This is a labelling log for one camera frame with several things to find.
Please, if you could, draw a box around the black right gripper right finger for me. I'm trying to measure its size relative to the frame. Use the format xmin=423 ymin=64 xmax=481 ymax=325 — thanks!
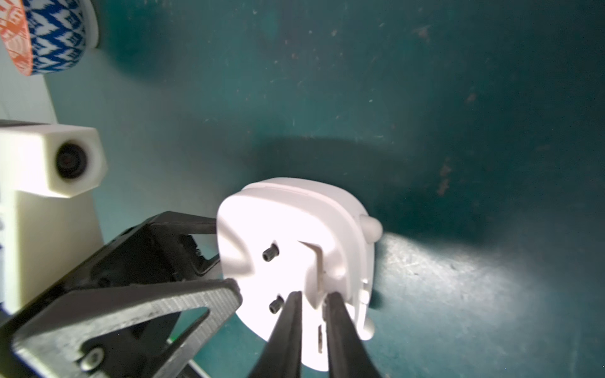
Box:
xmin=324 ymin=292 xmax=381 ymax=378

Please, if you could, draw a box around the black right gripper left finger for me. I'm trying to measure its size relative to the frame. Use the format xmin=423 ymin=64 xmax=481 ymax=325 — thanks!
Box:
xmin=248 ymin=291 xmax=302 ymax=378

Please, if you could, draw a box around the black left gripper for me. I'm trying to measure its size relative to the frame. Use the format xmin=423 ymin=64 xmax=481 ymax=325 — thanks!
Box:
xmin=1 ymin=211 xmax=243 ymax=377

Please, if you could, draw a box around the white square alarm clock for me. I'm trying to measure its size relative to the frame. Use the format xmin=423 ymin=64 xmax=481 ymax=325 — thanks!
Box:
xmin=217 ymin=177 xmax=383 ymax=372

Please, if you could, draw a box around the orange patterned bowl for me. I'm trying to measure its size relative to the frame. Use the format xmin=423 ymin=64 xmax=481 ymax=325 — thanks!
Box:
xmin=1 ymin=0 xmax=99 ymax=76

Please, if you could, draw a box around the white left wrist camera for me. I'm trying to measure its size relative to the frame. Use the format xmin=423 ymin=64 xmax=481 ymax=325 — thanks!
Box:
xmin=1 ymin=120 xmax=107 ymax=314

